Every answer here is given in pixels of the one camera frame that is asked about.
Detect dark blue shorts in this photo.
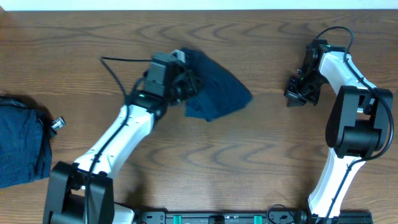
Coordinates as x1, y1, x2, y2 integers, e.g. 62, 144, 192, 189
181, 47, 252, 122

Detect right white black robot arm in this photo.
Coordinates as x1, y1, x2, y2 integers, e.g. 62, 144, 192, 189
284, 39, 393, 223

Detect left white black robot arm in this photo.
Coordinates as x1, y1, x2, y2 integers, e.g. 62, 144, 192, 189
43, 50, 201, 223

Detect silver garment tag clip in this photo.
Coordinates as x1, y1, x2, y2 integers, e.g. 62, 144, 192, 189
51, 116, 66, 131

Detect folded dark blue garment pile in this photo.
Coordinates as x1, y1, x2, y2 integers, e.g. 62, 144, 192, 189
1, 97, 54, 188

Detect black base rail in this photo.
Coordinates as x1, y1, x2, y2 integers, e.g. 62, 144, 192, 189
133, 210, 322, 224

